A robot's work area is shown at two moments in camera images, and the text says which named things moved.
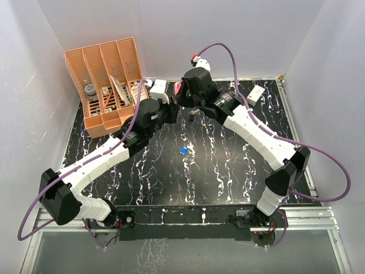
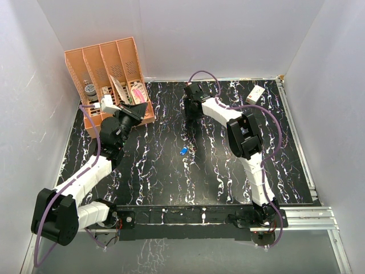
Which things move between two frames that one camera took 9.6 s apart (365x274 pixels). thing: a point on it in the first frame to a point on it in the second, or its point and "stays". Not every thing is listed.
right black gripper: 180,99 to 189,115
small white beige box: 105,91 stays
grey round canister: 90,91 stays
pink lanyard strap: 177,87 to 138,94
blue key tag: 183,150 stays
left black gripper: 172,109 to 136,112
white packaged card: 120,89 stays
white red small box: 255,95 stays
